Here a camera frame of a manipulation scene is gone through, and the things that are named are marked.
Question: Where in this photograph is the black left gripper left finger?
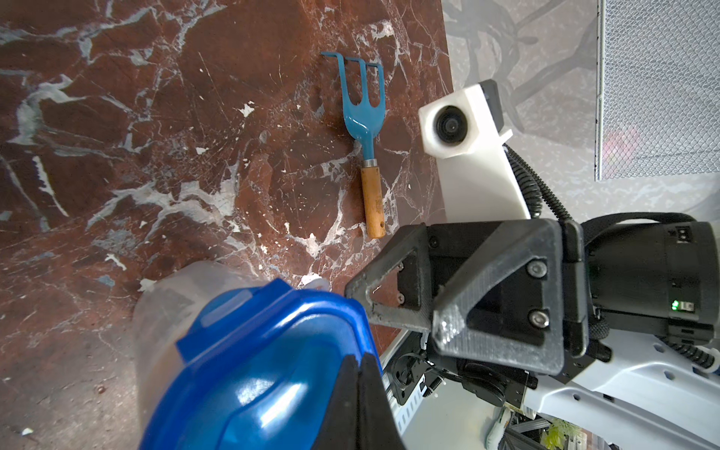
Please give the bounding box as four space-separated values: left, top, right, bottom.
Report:
312 355 359 450

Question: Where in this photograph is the clear container blue lid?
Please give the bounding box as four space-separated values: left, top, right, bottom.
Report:
132 262 376 449

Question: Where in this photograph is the blue garden fork wooden handle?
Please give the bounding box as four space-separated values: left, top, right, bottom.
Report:
321 52 386 239

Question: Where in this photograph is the white wire mesh basket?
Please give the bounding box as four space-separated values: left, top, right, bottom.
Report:
595 1 719 181

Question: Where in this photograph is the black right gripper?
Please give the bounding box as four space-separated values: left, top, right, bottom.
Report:
345 219 590 375

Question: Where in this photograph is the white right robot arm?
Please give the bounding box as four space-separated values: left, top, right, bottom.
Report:
345 213 719 449

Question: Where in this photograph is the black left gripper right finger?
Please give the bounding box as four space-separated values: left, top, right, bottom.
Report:
358 354 405 450

